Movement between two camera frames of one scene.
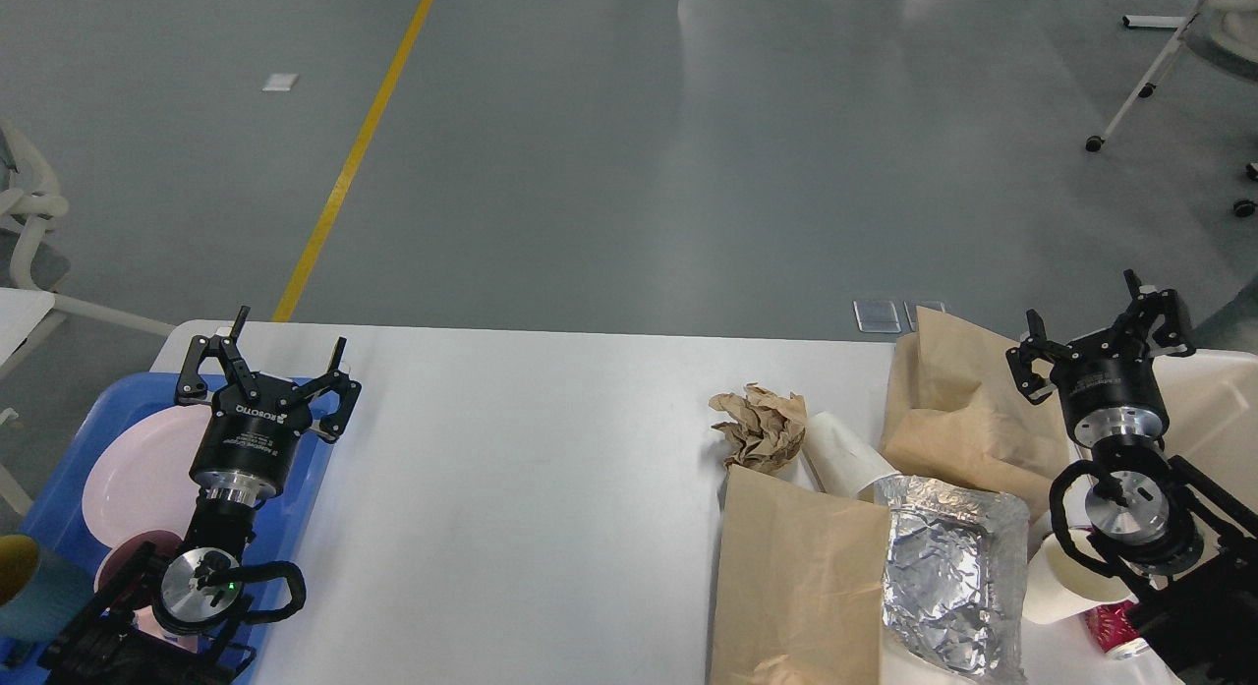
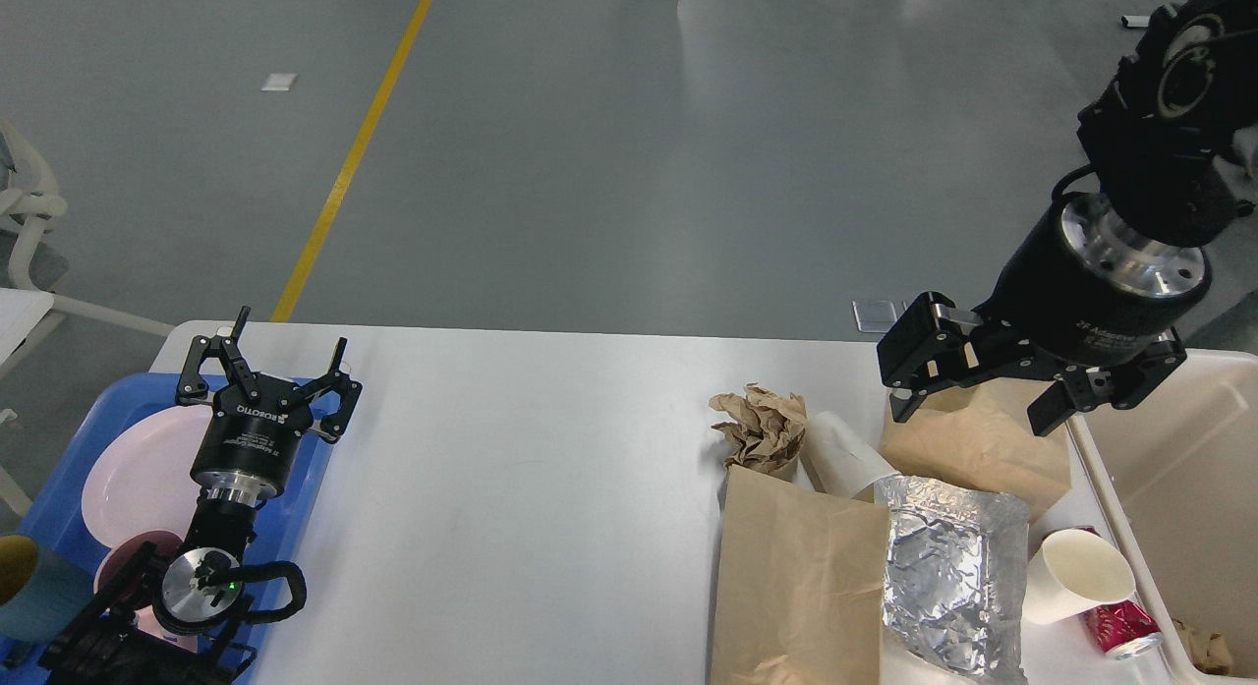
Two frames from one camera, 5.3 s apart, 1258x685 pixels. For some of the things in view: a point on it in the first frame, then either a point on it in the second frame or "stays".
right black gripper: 1107,383 → 1086,287
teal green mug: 41,592 stays
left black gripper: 244,450 stays
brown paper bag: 799,585 stays
